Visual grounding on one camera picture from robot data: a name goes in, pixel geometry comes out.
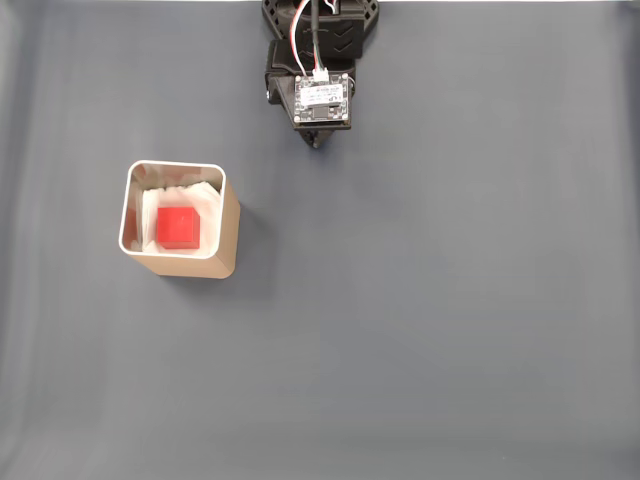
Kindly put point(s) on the red cube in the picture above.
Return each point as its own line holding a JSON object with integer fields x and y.
{"x": 177, "y": 227}

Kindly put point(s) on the beige square box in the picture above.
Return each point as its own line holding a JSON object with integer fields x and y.
{"x": 230, "y": 225}

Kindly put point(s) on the white crumpled tissue paper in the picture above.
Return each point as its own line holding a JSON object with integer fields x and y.
{"x": 210, "y": 200}

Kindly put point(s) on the bare camera circuit board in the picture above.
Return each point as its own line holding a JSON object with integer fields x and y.
{"x": 322, "y": 97}

